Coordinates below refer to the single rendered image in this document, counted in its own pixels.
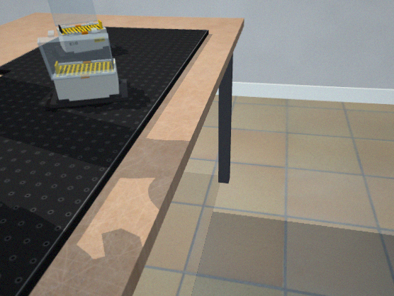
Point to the white tip box with clear lid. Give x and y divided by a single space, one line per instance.
70 11

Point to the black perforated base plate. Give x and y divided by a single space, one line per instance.
54 162

